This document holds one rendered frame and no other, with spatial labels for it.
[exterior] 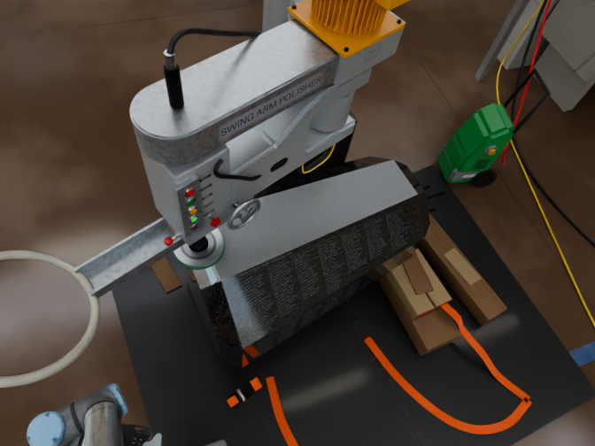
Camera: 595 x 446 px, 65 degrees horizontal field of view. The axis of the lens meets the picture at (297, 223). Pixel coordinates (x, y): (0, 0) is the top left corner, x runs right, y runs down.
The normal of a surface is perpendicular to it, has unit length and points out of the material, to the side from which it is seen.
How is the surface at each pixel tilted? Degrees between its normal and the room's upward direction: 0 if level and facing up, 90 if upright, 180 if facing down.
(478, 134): 72
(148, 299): 0
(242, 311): 45
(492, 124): 34
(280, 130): 40
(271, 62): 0
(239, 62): 0
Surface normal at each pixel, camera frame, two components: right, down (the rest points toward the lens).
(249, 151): 0.05, -0.47
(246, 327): 0.41, 0.18
